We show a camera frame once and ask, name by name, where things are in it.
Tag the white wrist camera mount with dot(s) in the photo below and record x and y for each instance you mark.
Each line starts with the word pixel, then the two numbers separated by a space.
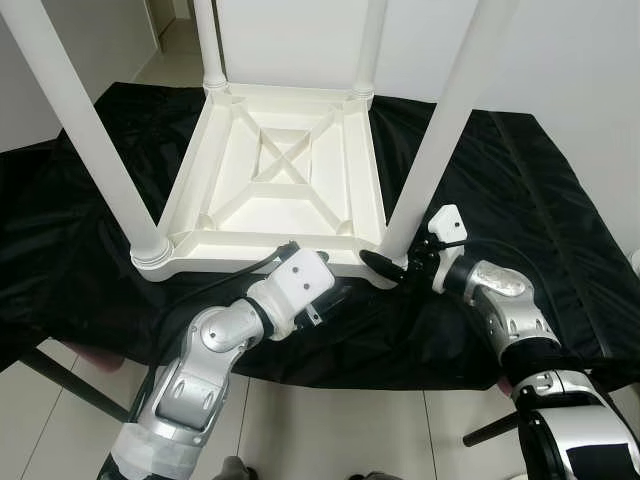
pixel 445 222
pixel 295 285

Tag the grey right robot foot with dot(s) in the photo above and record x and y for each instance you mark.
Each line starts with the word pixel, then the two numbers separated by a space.
pixel 372 476

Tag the grey robot foot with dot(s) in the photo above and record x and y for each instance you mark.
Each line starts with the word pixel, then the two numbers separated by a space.
pixel 372 476
pixel 235 469

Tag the black cloth table cover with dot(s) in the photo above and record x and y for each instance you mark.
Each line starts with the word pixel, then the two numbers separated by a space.
pixel 550 230

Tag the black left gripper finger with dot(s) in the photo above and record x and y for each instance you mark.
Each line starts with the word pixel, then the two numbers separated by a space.
pixel 335 300
pixel 325 258

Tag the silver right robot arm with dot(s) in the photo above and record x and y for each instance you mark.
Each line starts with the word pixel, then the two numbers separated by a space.
pixel 510 310

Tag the grey left robot foot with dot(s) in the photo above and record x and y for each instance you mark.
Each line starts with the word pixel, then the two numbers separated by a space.
pixel 235 469

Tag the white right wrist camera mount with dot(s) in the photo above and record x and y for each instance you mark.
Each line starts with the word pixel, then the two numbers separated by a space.
pixel 445 222

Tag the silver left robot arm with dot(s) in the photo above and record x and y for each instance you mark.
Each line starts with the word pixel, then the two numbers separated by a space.
pixel 190 380

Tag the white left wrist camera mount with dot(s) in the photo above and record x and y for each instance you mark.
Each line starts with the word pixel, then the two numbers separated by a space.
pixel 295 285

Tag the black metal table leg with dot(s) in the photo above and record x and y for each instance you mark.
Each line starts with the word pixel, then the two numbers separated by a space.
pixel 75 385
pixel 490 432

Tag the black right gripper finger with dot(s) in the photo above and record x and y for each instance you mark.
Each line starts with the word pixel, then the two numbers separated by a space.
pixel 385 267

